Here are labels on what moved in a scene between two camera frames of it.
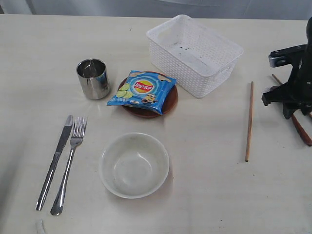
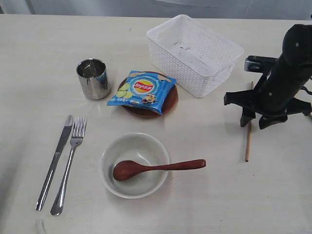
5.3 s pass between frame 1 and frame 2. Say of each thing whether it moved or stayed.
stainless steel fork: stayed
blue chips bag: stayed
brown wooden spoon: moved
